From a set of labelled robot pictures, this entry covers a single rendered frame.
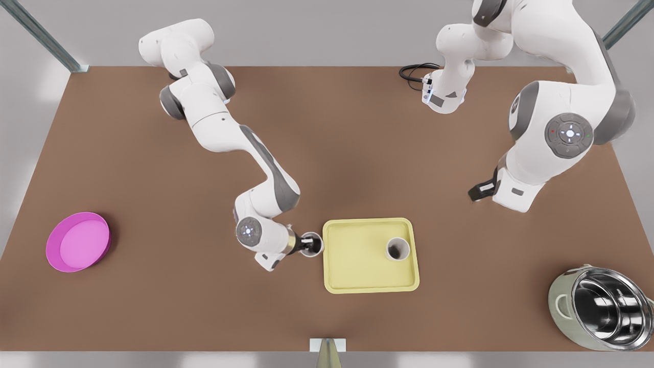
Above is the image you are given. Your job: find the white IKEA cup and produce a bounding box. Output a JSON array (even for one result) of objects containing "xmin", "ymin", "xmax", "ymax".
[
  {"xmin": 301, "ymin": 232, "xmax": 324, "ymax": 258},
  {"xmin": 385, "ymin": 236, "xmax": 411, "ymax": 262}
]

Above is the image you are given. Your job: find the yellow rectangular tray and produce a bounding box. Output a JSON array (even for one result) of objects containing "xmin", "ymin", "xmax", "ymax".
[{"xmin": 322, "ymin": 218, "xmax": 421, "ymax": 295}]

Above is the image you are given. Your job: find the stainless steel pot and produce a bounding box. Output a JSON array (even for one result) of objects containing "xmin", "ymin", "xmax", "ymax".
[{"xmin": 548, "ymin": 264, "xmax": 654, "ymax": 352}]

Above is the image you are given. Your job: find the pink round bowl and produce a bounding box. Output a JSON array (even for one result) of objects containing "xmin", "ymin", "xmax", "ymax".
[{"xmin": 45, "ymin": 212, "xmax": 112, "ymax": 273}]

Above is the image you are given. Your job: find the silver frame post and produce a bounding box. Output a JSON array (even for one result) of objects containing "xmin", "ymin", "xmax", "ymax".
[
  {"xmin": 602, "ymin": 0, "xmax": 654, "ymax": 50},
  {"xmin": 309, "ymin": 338, "xmax": 347, "ymax": 368},
  {"xmin": 0, "ymin": 0, "xmax": 90, "ymax": 73}
]

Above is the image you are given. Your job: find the black cable loop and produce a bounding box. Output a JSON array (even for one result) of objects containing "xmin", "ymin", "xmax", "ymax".
[{"xmin": 399, "ymin": 63, "xmax": 443, "ymax": 93}]

